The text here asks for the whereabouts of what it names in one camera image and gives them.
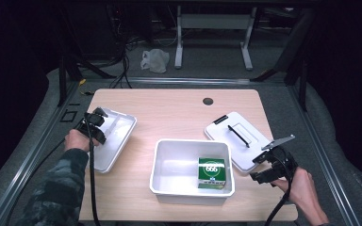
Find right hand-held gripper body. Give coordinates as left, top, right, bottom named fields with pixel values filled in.
left=257, top=134, right=299, bottom=186

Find black metal stand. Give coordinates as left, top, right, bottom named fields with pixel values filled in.
left=58, top=53, right=118, bottom=108
left=251, top=8, right=316, bottom=111

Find yellow plug with cable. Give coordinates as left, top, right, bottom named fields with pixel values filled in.
left=77, top=78, right=95, bottom=96

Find aluminium floor rail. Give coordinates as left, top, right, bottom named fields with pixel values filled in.
left=288, top=84, right=361, bottom=226
left=81, top=75, right=253, bottom=87
left=0, top=82, right=80, bottom=226

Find white lid with black handle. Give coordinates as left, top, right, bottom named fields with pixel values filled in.
left=204, top=111, right=273, bottom=174

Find green printed carton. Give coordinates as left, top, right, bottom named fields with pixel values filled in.
left=197, top=156, right=227, bottom=190

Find thick black gripper cable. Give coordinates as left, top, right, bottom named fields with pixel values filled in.
left=84, top=121, right=102, bottom=226
left=264, top=163, right=294, bottom=226

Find white metal desk frame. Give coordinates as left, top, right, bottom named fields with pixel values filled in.
left=173, top=5, right=259, bottom=72

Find crumpled white plastic bag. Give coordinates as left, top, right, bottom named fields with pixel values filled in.
left=140, top=48, right=171, bottom=74

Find bundle of black floor cables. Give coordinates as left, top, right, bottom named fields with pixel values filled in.
left=107, top=34, right=134, bottom=89

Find white shallow tray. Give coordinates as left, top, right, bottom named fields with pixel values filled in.
left=89, top=106, right=138, bottom=174

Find person's right hand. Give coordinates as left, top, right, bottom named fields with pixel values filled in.
left=270, top=167, right=317, bottom=215

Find person's left hand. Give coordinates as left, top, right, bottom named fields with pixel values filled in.
left=63, top=128, right=100, bottom=153

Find thin black cable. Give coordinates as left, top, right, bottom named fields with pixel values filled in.
left=5, top=137, right=67, bottom=226

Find white plastic storage box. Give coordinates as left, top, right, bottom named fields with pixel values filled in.
left=149, top=138, right=236, bottom=205

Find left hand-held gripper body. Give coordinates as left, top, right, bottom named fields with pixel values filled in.
left=76, top=106, right=109, bottom=146

